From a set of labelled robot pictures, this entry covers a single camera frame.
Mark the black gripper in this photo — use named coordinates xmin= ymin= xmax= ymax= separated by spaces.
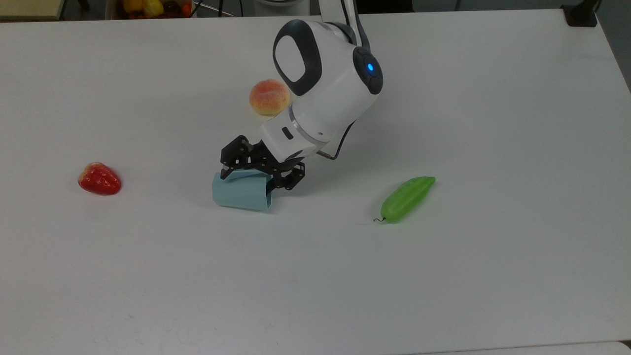
xmin=220 ymin=136 xmax=306 ymax=191

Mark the toy peach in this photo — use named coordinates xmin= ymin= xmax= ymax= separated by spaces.
xmin=249 ymin=79 xmax=291 ymax=117

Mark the green toy pepper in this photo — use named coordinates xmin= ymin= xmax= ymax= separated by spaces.
xmin=373 ymin=176 xmax=437 ymax=224

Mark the red toy strawberry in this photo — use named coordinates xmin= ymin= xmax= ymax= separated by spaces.
xmin=78 ymin=162 xmax=122 ymax=196

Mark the box of toy fruit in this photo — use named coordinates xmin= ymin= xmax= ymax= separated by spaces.
xmin=105 ymin=0 xmax=196 ymax=20

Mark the wooden table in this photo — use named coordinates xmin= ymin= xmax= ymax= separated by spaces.
xmin=0 ymin=0 xmax=67 ymax=21

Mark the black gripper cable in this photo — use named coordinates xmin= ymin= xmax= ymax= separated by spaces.
xmin=315 ymin=121 xmax=356 ymax=161

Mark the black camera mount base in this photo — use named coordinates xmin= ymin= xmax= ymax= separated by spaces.
xmin=561 ymin=0 xmax=600 ymax=28

